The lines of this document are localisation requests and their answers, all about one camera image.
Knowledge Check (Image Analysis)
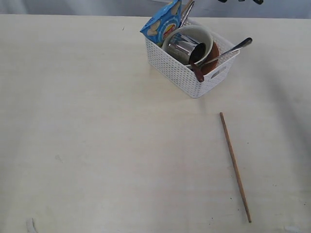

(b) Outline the grey-green ceramic bowl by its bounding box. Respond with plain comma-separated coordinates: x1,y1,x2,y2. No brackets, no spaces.
162,25,213,68

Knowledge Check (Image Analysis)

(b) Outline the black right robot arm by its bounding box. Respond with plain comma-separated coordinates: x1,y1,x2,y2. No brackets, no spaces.
218,0,264,5

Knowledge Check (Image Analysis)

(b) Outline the silver metal fork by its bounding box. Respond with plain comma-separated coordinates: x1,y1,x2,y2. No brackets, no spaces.
202,37,253,65

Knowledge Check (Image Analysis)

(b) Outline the shiny steel cup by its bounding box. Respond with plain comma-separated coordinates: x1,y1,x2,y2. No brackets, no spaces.
167,33,206,65

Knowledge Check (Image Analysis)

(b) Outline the blue chips snack bag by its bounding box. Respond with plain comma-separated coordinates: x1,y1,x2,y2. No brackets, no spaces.
140,0,181,46

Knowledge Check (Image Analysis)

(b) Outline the brown wooden plate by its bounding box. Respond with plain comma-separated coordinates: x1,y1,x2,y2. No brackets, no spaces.
200,42,220,75

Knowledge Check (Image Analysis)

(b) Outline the red-brown wooden spoon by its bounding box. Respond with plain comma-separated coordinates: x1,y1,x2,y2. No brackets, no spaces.
189,60,205,83

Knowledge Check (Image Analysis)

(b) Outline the silver metal utensil handle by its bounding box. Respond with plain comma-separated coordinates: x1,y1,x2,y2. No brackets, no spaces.
179,0,195,27

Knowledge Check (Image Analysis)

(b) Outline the white woven plastic basket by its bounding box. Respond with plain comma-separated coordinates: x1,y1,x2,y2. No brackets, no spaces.
144,19,241,99

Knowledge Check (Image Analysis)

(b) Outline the brown wooden chopstick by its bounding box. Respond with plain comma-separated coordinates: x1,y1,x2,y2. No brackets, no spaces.
219,112,252,223

